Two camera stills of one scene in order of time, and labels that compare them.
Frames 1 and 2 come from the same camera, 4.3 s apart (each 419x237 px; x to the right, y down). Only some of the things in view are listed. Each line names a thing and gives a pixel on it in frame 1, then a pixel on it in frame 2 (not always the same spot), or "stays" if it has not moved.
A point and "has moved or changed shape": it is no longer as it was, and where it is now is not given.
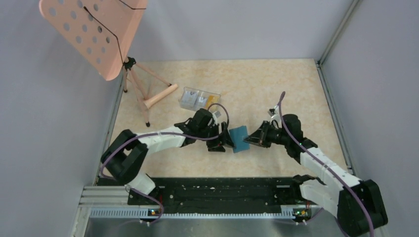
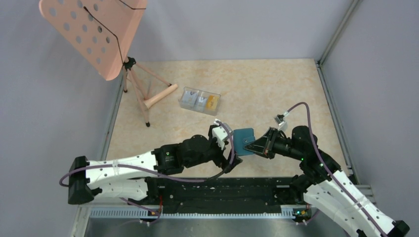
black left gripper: x=215 y=145 → x=226 y=164
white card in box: x=189 y=98 stays
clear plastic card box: x=195 y=99 stays
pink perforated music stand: x=98 y=32 stays
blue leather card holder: x=238 y=135 has moved or changed shape
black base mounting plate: x=223 y=194 stays
